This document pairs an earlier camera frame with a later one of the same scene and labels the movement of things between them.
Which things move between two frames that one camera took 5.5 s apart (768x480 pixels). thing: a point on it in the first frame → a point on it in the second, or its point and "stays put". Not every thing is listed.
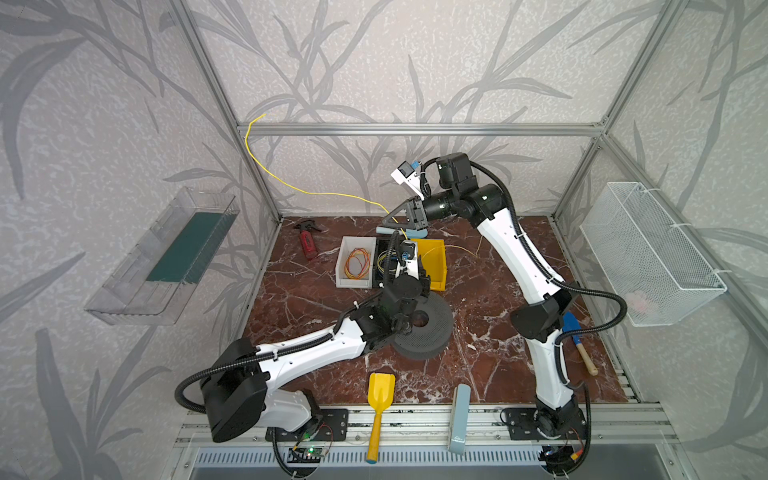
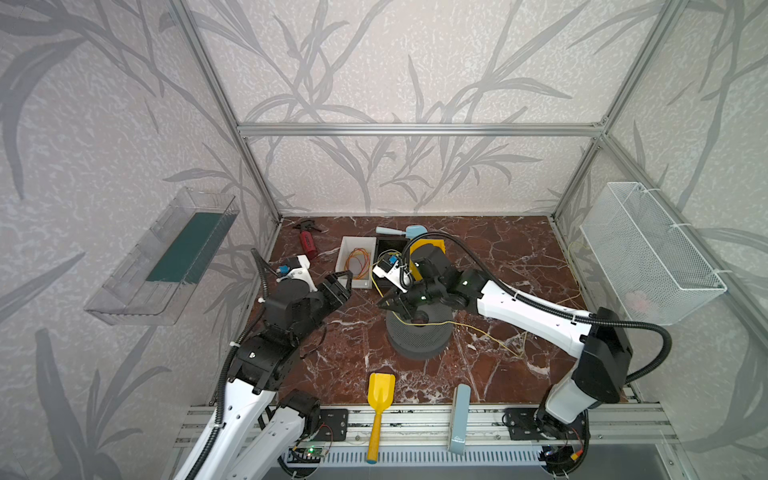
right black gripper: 417,212 → 402,294
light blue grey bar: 460,419 stays put
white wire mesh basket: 648,262 stays put
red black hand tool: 307,238 stays put
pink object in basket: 637,299 stays put
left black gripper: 395,264 → 324,293
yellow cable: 316,191 → 439,322
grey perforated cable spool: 425,341 stays put
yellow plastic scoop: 380,397 stays put
